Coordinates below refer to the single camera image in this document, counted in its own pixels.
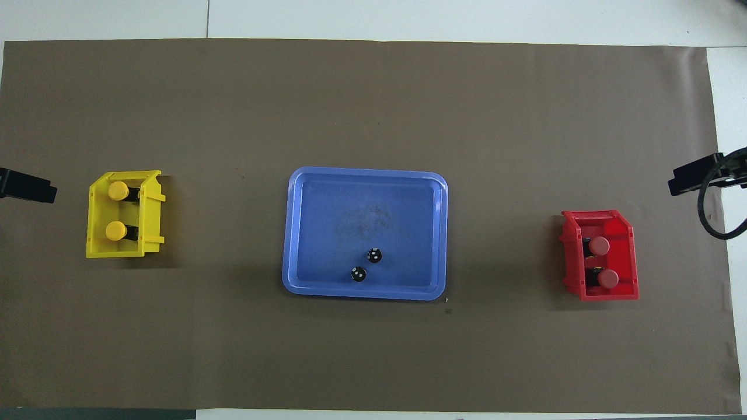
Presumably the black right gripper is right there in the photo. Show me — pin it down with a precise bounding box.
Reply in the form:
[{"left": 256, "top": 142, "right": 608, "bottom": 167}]
[{"left": 668, "top": 147, "right": 747, "bottom": 196}]

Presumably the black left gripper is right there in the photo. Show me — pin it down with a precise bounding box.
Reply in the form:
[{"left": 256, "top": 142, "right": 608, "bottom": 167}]
[{"left": 0, "top": 168, "right": 57, "bottom": 204}]

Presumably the yellow push button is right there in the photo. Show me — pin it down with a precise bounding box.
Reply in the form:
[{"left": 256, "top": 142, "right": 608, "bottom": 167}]
[
  {"left": 108, "top": 181, "right": 142, "bottom": 202},
  {"left": 105, "top": 221, "right": 139, "bottom": 242}
]

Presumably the red push button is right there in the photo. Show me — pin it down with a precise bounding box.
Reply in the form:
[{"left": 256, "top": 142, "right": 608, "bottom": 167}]
[
  {"left": 585, "top": 267, "right": 620, "bottom": 290},
  {"left": 582, "top": 236, "right": 611, "bottom": 258}
]

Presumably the blue plastic tray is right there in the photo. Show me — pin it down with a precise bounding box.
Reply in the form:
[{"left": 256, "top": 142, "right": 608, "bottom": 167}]
[{"left": 282, "top": 166, "right": 449, "bottom": 302}]

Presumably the red plastic bin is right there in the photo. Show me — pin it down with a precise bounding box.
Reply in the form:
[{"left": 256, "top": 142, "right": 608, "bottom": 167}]
[{"left": 559, "top": 209, "right": 640, "bottom": 302}]

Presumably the yellow plastic bin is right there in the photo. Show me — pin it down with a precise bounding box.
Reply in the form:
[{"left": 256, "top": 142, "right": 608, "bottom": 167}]
[{"left": 86, "top": 170, "right": 167, "bottom": 259}]

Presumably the brown paper table mat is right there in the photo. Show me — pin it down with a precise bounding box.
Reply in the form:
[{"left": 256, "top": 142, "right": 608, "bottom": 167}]
[{"left": 0, "top": 38, "right": 742, "bottom": 415}]

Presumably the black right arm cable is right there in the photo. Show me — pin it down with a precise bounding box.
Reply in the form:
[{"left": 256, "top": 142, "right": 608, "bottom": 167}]
[{"left": 697, "top": 149, "right": 747, "bottom": 240}]

